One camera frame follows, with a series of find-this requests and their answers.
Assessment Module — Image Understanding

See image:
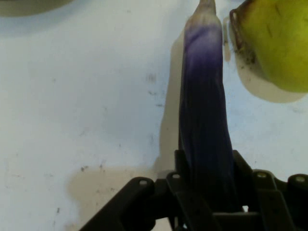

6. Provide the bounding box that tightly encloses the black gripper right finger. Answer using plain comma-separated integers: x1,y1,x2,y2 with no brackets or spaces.
232,150,308,231

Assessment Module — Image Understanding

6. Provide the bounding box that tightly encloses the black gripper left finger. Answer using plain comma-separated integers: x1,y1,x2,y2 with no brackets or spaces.
79,149,217,231

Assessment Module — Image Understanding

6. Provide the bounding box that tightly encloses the long purple eggplant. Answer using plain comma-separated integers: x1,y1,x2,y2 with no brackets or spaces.
178,0,241,212

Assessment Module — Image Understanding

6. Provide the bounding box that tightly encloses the red enamel plate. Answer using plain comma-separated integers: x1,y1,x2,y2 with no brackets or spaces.
230,0,308,93

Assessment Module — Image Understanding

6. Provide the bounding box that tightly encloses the yellow-green pear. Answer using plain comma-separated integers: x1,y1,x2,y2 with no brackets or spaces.
230,0,308,93

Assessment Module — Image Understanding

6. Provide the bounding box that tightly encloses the grey round dish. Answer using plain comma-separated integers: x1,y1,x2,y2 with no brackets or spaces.
0,0,73,17

